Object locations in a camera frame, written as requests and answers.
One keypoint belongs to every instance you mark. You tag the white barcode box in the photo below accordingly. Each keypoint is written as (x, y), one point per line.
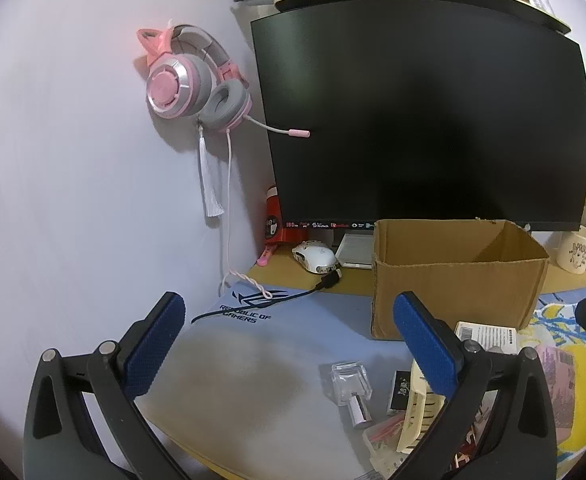
(493, 337)

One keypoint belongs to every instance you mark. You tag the white tassel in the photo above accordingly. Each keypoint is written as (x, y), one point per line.
(210, 185)

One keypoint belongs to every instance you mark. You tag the white computer mouse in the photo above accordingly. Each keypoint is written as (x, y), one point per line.
(315, 257)

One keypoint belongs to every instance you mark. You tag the blue gaming mouse pad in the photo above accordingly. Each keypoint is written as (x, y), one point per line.
(283, 350)

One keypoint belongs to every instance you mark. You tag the white cartoon mug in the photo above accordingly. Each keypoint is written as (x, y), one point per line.
(578, 250)

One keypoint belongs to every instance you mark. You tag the pink cat ear headset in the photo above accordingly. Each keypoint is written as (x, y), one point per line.
(168, 85)

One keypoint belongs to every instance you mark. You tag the cardboard box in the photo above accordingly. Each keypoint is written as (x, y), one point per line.
(453, 295)

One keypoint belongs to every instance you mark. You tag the glass perfume bottle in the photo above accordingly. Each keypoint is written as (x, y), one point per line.
(348, 382)

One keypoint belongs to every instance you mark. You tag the cream hair claw clip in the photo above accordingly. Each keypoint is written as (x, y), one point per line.
(418, 410)

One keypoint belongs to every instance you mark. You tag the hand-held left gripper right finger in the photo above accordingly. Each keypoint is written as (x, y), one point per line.
(425, 345)

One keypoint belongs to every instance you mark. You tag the black computer monitor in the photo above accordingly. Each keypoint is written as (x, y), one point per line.
(423, 110)

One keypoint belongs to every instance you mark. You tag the white monitor base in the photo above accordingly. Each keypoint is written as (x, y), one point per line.
(355, 250)

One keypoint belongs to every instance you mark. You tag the yellow blue printed mat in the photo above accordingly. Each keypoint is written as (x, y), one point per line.
(563, 320)

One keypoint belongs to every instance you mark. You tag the black sachet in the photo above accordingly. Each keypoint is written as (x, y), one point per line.
(402, 392)

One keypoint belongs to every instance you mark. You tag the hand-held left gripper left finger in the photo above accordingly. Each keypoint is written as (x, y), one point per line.
(155, 345)

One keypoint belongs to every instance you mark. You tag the pink and clear floss pack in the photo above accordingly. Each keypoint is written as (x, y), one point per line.
(563, 390)

